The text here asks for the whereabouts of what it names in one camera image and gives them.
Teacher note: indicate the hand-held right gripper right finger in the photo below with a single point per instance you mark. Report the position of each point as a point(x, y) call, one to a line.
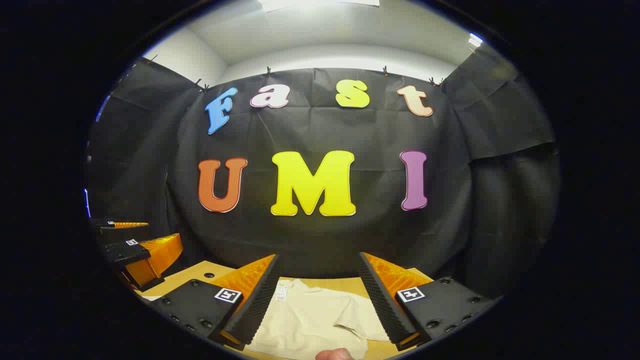
point(385, 305)

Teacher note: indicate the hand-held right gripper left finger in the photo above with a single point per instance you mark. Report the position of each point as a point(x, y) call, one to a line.
point(260, 310)

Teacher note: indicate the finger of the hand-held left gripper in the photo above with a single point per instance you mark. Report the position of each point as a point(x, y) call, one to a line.
point(125, 252)
point(107, 224)

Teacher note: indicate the cream sweatshirt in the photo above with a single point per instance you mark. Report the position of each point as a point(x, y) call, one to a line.
point(310, 320)

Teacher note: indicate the black backdrop cloth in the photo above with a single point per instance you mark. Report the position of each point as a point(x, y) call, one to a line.
point(310, 240)

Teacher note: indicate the ceiling light panel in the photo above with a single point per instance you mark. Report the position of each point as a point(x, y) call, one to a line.
point(320, 3)

